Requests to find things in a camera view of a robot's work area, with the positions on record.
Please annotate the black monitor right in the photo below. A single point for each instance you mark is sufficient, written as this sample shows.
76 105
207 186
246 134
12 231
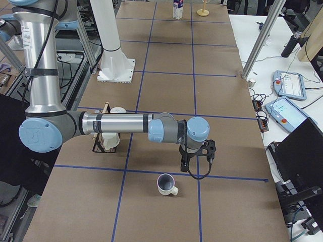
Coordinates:
298 157

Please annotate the aluminium frame post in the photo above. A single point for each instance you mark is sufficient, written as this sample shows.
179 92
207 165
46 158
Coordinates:
268 24

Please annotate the teach pendant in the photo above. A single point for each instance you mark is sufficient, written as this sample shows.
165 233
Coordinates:
289 84
286 113

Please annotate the wooden stand with round base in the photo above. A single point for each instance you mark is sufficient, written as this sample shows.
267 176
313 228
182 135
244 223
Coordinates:
203 12

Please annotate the white mug grey inside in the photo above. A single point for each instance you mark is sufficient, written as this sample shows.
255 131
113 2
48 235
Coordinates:
166 185

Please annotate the upper teach pendant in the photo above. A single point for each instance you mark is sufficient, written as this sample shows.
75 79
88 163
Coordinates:
289 84

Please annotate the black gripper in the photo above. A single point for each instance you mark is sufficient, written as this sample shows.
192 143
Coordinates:
185 156

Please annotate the milk carton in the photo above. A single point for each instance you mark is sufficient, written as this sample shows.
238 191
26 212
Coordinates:
178 9

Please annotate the black panel left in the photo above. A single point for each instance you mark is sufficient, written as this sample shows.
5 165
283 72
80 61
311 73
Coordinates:
17 161

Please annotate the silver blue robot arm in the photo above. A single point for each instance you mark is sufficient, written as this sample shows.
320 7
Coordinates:
48 124

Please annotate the wooden board right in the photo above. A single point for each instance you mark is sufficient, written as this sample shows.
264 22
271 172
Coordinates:
313 36

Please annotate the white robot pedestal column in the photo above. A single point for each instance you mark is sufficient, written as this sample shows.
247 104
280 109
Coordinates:
114 66

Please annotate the cream cup on rack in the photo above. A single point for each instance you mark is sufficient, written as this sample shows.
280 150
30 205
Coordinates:
110 140

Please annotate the black wire mug rack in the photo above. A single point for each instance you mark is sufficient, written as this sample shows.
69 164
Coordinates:
98 145

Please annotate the black orange connector block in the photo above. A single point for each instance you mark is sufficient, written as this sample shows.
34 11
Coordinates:
261 116

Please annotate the lower teach pendant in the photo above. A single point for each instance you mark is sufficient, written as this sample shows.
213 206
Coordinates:
286 113

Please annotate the white cup on rack top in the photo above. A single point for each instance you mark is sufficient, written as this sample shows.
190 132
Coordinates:
117 110

